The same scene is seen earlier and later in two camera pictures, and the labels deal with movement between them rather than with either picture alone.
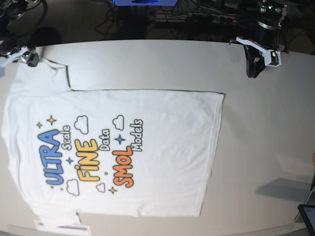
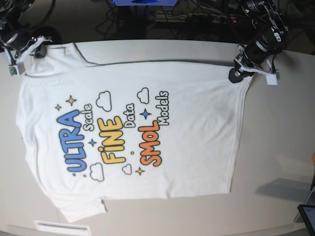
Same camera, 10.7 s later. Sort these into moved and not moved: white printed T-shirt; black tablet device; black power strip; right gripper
Moved: white printed T-shirt; right gripper
Not moved: black power strip; black tablet device
